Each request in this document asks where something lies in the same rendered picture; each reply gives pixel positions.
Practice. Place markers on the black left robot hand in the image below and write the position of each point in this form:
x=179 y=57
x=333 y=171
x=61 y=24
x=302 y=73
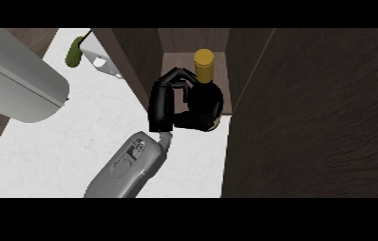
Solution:
x=160 y=105

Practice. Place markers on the black wine bottle gold cap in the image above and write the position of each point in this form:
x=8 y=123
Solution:
x=204 y=65

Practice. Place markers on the brown wooden cabinet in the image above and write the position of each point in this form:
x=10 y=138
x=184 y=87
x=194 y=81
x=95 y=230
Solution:
x=142 y=51

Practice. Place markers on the brown wooden cabinet door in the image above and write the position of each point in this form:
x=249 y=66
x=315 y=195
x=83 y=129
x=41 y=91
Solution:
x=315 y=118

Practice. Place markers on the white angular object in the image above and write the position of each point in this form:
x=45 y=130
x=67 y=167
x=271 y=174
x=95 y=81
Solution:
x=98 y=60

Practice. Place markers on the green cucumber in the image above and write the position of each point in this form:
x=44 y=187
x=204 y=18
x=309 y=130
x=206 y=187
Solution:
x=75 y=53

